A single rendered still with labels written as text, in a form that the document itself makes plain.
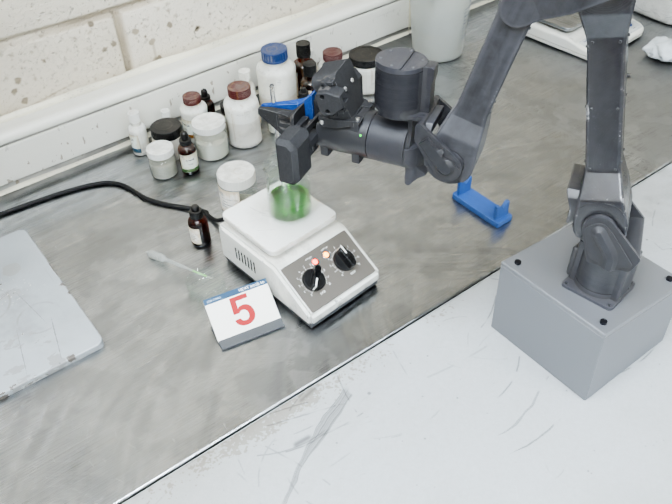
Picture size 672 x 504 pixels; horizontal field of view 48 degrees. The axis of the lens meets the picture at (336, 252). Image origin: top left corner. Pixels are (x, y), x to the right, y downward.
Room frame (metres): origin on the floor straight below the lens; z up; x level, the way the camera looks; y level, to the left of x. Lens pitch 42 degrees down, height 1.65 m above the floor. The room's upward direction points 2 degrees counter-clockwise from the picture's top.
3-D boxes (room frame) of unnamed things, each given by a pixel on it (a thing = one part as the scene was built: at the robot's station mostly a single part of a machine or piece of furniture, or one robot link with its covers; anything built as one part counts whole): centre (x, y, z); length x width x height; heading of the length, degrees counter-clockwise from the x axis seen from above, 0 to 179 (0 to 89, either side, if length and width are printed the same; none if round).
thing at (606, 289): (0.63, -0.31, 1.04); 0.07 x 0.07 x 0.06; 46
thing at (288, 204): (0.82, 0.06, 1.03); 0.07 x 0.06 x 0.08; 123
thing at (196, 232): (0.87, 0.20, 0.93); 0.03 x 0.03 x 0.07
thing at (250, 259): (0.80, 0.06, 0.94); 0.22 x 0.13 x 0.08; 41
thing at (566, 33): (1.51, -0.52, 0.92); 0.26 x 0.19 x 0.05; 40
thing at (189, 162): (1.05, 0.24, 0.94); 0.03 x 0.03 x 0.08
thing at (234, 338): (0.69, 0.13, 0.92); 0.09 x 0.06 x 0.04; 115
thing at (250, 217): (0.82, 0.08, 0.98); 0.12 x 0.12 x 0.01; 41
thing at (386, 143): (0.73, -0.08, 1.16); 0.07 x 0.06 x 0.09; 63
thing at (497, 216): (0.92, -0.23, 0.92); 0.10 x 0.03 x 0.04; 36
